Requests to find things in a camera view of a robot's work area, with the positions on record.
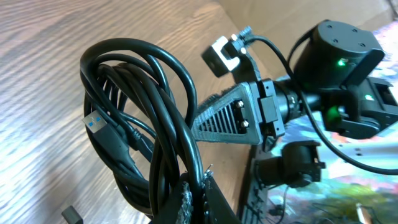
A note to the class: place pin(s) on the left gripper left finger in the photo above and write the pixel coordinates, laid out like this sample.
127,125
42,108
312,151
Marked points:
179,207

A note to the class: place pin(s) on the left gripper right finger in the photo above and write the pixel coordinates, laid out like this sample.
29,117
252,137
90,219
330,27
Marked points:
216,209

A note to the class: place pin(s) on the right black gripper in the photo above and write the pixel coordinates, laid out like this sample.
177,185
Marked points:
248,112

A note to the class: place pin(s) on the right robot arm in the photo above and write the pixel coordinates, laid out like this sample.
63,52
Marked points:
331,76

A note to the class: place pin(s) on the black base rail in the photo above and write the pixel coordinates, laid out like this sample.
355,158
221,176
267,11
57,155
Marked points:
252,203

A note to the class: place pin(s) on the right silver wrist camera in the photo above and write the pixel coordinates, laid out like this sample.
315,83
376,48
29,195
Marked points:
217,58

